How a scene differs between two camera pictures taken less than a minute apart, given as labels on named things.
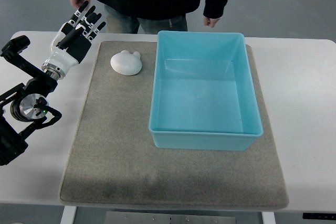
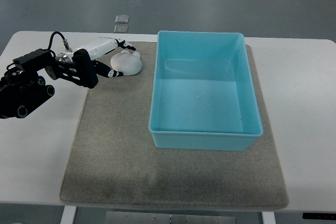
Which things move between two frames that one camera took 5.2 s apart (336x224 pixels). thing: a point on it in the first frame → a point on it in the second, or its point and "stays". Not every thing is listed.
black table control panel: x=319 y=216 stays
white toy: x=126 y=63 stays
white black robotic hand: x=72 y=41 → x=96 y=48
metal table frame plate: x=170 y=217 stays
